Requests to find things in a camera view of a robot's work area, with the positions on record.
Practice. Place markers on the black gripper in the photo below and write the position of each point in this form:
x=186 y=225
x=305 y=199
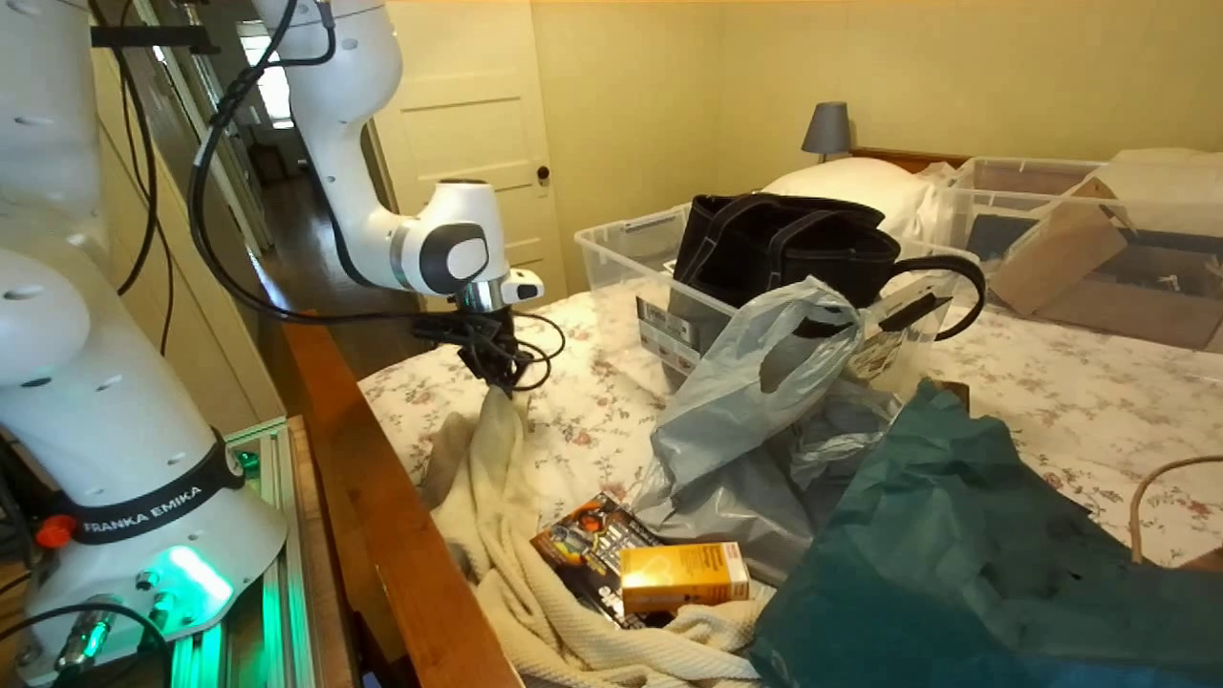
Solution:
x=489 y=341

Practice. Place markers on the cream towel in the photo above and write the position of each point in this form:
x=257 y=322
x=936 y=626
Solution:
x=508 y=510

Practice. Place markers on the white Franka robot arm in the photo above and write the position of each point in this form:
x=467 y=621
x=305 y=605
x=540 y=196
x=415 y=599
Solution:
x=79 y=385

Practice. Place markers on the wooden bed footboard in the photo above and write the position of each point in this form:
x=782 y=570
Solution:
x=383 y=537

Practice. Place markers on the floral bed sheet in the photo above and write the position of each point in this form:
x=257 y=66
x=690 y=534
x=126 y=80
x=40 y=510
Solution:
x=1082 y=394

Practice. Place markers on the clear plastic storage bin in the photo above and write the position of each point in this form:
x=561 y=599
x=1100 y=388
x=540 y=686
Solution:
x=624 y=255

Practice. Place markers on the dark printed box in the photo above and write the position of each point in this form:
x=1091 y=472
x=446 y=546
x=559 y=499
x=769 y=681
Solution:
x=586 y=542

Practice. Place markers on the grey plastic bag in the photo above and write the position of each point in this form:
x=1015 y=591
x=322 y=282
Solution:
x=750 y=394

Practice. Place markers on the yellow small box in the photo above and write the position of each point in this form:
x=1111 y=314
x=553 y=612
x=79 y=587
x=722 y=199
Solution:
x=680 y=577

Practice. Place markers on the white panel door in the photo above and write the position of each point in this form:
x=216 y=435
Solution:
x=470 y=103

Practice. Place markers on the black handbag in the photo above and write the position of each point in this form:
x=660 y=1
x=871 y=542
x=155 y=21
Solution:
x=778 y=252

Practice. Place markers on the green lit robot platform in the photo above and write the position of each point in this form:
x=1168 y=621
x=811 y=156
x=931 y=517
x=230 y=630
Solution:
x=274 y=612

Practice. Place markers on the bright hallway window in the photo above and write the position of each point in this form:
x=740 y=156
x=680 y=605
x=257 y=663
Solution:
x=282 y=83

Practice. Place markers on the grey lamp shade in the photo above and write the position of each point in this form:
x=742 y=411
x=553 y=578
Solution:
x=825 y=132

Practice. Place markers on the white pillow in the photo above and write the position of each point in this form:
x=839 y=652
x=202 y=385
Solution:
x=865 y=187

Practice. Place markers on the wooden headboard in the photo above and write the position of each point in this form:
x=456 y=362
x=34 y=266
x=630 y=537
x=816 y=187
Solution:
x=912 y=159

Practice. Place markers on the teal cloth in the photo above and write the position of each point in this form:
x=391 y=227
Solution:
x=968 y=577

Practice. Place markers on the clear bin holding cardboard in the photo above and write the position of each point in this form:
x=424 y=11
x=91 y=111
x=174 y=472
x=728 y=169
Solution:
x=1006 y=192

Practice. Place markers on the brown cardboard box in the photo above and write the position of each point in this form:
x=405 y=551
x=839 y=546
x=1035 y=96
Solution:
x=1054 y=255

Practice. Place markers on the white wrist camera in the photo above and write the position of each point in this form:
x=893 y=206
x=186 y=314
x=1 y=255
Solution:
x=522 y=289

